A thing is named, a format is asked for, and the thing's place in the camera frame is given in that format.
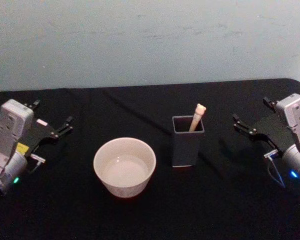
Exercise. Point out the dark square pen holder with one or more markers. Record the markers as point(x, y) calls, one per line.
point(185, 150)

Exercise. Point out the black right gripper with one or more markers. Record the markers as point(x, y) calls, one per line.
point(272, 131)

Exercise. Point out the white ceramic bowl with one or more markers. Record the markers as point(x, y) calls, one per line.
point(125, 170)

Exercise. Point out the wooden stick with bear head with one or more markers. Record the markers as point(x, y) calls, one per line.
point(196, 120)

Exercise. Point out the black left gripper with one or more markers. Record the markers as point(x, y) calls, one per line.
point(38, 136)

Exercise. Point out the black table cloth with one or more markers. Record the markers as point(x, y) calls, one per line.
point(150, 220)

